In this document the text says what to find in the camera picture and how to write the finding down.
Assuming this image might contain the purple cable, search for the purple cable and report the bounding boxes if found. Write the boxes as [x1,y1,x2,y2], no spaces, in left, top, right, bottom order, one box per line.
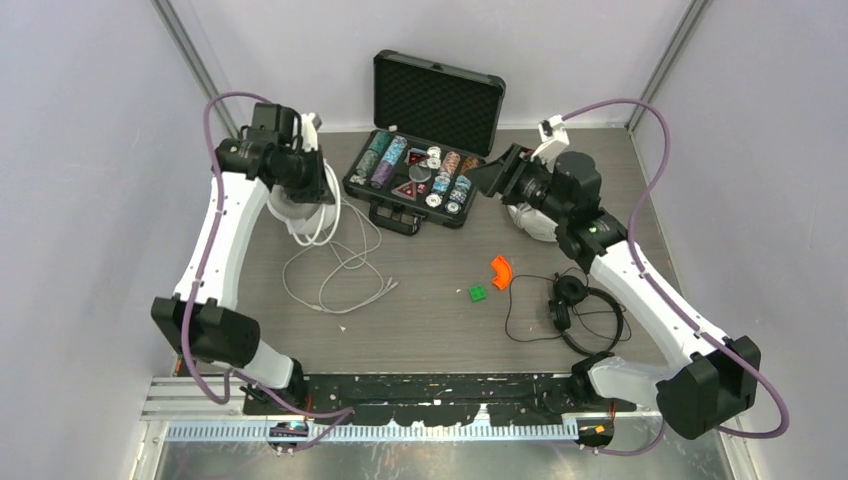
[180,91,356,455]
[559,98,792,458]

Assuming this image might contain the black headphones with cable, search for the black headphones with cable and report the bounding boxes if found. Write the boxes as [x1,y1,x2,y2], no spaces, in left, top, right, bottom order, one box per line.
[503,267,633,358]

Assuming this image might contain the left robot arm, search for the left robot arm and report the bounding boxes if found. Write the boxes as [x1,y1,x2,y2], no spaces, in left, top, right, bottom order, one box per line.
[151,99,341,414]

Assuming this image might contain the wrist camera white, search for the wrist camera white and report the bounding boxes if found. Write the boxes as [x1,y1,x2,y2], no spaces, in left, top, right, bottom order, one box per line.
[296,112,322,152]
[532,114,570,166]

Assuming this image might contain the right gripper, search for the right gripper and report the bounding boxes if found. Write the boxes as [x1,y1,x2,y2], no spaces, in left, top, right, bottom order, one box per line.
[463,143,569,225]

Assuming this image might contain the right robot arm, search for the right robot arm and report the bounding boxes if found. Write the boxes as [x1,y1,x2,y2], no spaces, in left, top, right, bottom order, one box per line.
[466,145,761,440]

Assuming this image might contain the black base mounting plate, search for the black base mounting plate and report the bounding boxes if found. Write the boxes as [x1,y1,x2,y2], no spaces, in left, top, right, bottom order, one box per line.
[277,373,637,427]

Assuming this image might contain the black poker chip case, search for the black poker chip case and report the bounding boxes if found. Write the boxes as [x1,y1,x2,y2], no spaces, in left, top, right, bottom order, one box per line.
[342,50,506,236]

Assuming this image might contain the orange toy brick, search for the orange toy brick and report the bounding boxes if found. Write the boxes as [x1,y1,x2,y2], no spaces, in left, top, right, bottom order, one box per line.
[490,255,514,291]

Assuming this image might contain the green toy brick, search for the green toy brick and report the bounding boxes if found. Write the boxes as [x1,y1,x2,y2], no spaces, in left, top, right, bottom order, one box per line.
[468,285,487,303]

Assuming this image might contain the white gaming headset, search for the white gaming headset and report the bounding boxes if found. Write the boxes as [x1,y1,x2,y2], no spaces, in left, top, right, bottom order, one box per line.
[506,202,558,243]

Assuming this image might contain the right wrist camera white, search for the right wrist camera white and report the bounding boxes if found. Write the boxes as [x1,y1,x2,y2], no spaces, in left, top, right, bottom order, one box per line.
[532,114,570,166]

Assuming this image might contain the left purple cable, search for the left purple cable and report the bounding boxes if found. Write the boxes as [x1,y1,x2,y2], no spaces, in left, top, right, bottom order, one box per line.
[180,91,356,455]

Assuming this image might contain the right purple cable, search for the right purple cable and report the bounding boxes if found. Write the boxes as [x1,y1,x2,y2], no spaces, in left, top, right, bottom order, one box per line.
[559,98,792,458]

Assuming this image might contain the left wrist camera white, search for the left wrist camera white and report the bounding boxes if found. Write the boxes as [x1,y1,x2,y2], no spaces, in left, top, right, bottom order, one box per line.
[296,112,322,152]

